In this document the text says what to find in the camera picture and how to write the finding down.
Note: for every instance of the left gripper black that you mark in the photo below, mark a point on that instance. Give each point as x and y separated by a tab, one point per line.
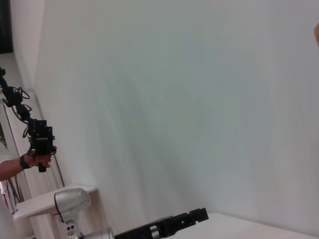
154	230

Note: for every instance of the person's bare forearm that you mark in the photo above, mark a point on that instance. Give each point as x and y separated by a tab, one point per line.
10	169

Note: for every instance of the black jointed teleoperation arm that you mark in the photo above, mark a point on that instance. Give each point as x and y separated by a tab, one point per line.
11	93

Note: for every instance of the person's bare hand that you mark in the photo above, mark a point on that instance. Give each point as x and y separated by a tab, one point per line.
36	160

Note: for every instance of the white shelf cabinet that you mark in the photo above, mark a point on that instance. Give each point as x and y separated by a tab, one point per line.
37	206

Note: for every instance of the black wristband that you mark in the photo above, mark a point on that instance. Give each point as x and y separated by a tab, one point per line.
24	161

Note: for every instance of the dark curtain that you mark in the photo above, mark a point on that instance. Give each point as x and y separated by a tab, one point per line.
5	25

